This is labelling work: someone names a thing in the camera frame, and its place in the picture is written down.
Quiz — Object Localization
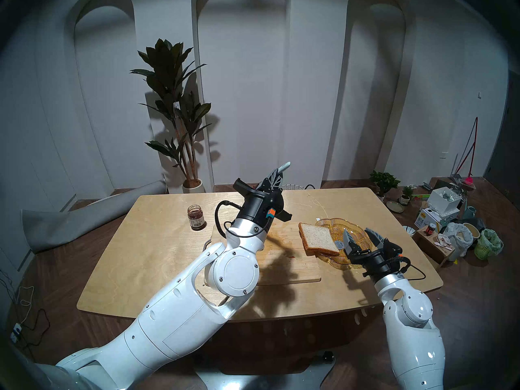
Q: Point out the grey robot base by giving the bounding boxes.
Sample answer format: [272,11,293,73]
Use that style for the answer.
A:
[195,351,337,390]

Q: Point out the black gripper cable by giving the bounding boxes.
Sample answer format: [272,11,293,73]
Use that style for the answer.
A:
[394,255,427,281]
[214,200,260,239]

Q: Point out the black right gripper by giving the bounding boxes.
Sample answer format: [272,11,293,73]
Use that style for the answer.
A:
[343,228,405,278]

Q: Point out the dark door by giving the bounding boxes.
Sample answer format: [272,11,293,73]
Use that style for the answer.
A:
[483,70,520,211]

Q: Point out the rolled grey mat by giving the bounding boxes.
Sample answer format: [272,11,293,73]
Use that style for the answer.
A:
[22,180,167,254]

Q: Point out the tall potted plant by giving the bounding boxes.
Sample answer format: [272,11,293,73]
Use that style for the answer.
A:
[130,39,212,194]

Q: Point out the white floor cable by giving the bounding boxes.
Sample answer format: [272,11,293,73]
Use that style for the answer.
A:
[12,286,35,325]

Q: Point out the glass jam jar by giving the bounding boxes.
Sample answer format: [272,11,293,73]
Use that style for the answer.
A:
[187,205,205,230]

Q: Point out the amber glass plate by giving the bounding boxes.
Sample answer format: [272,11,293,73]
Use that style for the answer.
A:
[315,218,373,271]

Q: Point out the green mesh bag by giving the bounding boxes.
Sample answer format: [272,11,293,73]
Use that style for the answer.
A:
[474,229,504,260]

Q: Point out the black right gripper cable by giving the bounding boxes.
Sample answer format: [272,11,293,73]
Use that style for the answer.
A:
[394,255,427,281]

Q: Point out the white box appliance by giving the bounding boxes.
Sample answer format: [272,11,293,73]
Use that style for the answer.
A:
[427,187,463,217]

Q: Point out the white yellow printed carton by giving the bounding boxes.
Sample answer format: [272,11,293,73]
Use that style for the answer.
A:
[414,208,443,230]

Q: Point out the bushy small potted plant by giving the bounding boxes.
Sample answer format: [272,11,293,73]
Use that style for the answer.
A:
[369,171,401,202]

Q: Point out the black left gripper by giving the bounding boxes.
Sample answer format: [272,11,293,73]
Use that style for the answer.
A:
[233,169,293,231]

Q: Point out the wooden cutting board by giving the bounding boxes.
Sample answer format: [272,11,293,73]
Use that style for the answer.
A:
[202,222,321,286]

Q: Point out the black floor cable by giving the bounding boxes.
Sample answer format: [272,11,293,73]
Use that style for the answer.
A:
[18,308,51,347]

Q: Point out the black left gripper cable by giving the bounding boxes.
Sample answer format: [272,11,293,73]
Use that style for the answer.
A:
[214,200,260,239]

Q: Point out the red handled broom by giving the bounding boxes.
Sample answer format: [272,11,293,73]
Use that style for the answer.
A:
[454,117,479,186]

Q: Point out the white plastic bag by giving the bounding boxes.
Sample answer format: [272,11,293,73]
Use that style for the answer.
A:
[443,222,474,262]

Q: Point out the white bread slice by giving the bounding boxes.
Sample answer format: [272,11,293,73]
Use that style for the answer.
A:
[299,223,340,256]

